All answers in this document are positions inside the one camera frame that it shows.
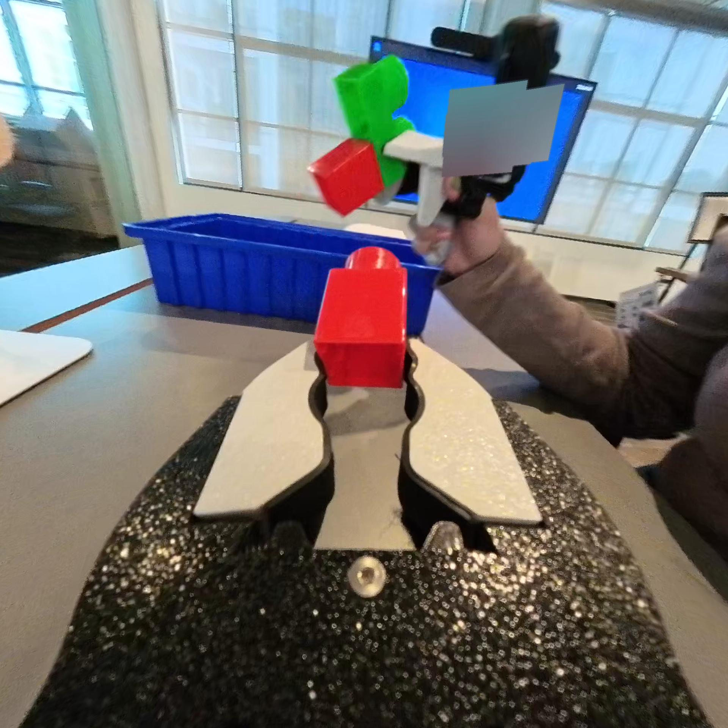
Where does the blue plastic bin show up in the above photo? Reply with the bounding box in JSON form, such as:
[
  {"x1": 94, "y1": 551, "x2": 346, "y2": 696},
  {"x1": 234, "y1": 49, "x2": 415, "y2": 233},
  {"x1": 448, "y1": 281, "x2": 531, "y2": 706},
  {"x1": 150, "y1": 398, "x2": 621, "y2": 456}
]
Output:
[{"x1": 122, "y1": 213, "x2": 441, "y2": 336}]

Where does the black video bar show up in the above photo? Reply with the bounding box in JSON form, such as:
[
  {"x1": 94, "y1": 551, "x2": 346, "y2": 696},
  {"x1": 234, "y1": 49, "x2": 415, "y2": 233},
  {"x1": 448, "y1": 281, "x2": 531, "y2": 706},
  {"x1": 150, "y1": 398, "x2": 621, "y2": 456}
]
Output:
[{"x1": 431, "y1": 25, "x2": 502, "y2": 61}]

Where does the red single-stud block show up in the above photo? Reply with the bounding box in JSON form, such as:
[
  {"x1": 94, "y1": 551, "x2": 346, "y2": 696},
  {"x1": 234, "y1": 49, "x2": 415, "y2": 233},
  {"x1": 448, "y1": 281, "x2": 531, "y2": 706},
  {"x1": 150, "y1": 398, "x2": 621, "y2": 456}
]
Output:
[
  {"x1": 313, "y1": 247, "x2": 409, "y2": 389},
  {"x1": 307, "y1": 139, "x2": 386, "y2": 217}
]

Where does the large flat screen monitor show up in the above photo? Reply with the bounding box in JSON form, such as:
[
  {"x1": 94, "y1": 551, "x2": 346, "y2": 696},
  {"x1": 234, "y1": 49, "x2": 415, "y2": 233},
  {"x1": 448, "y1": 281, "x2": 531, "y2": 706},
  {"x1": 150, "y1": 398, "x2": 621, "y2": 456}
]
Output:
[{"x1": 369, "y1": 35, "x2": 598, "y2": 225}]

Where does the person's right forearm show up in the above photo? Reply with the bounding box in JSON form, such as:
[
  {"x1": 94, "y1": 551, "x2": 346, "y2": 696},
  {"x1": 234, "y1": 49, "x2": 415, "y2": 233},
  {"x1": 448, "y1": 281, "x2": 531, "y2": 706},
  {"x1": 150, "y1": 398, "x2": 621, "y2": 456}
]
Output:
[{"x1": 438, "y1": 230, "x2": 728, "y2": 450}]

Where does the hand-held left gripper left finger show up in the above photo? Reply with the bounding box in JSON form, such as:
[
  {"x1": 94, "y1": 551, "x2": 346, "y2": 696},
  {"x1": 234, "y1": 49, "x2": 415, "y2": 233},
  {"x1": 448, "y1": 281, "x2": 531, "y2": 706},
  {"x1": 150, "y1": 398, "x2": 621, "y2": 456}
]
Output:
[{"x1": 193, "y1": 341, "x2": 335, "y2": 535}]

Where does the cardboard box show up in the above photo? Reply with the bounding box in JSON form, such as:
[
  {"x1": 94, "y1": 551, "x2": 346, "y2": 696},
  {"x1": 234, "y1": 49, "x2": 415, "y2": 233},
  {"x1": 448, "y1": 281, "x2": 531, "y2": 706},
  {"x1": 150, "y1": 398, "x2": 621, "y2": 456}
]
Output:
[{"x1": 14, "y1": 108, "x2": 115, "y2": 234}]

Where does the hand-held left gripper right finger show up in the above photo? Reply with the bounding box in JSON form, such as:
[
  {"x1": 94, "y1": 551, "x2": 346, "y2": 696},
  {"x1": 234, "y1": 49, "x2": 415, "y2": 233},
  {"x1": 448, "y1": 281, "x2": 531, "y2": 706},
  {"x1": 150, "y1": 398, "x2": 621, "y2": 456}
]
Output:
[{"x1": 398, "y1": 339, "x2": 544, "y2": 530}]

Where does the white base document stand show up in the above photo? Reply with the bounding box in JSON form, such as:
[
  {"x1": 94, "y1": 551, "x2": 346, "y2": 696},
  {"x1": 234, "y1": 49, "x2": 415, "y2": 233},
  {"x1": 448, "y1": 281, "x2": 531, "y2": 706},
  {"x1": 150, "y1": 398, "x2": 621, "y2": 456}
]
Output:
[{"x1": 0, "y1": 329, "x2": 93, "y2": 407}]

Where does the green two-stud block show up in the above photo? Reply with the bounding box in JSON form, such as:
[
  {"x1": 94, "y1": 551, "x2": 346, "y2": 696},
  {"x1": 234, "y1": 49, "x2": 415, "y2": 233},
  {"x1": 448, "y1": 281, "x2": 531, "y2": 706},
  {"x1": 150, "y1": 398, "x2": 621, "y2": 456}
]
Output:
[{"x1": 334, "y1": 54, "x2": 416, "y2": 185}]

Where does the person's right hand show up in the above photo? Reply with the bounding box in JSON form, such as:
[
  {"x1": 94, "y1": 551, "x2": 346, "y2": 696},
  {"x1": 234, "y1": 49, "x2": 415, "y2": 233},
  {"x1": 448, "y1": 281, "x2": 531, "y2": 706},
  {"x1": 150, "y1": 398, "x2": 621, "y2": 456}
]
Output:
[{"x1": 435, "y1": 175, "x2": 510, "y2": 275}]

